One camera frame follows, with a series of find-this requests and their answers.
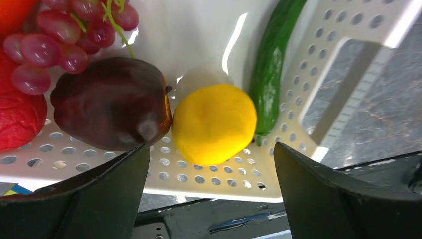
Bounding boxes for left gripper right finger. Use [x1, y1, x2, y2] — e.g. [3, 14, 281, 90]
[274, 143, 422, 239]

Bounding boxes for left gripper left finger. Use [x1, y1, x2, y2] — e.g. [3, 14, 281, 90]
[0, 144, 150, 239]

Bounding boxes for yellow lemon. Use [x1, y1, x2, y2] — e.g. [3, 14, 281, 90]
[172, 84, 257, 166]

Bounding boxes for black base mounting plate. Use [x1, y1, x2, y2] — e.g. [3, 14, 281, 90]
[131, 151, 422, 239]

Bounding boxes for dark red apple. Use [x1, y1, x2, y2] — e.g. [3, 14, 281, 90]
[50, 57, 172, 151]

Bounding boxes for red strawberry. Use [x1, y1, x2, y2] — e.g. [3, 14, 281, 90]
[0, 50, 47, 152]

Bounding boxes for green cucumber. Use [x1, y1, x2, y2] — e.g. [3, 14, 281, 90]
[249, 0, 307, 146]

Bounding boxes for red grape bunch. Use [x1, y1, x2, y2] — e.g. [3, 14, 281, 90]
[0, 0, 139, 95]

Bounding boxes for white perforated plastic basket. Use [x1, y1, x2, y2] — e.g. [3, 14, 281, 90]
[0, 0, 422, 204]

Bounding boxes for orange carrot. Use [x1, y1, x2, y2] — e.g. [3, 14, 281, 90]
[0, 0, 40, 42]

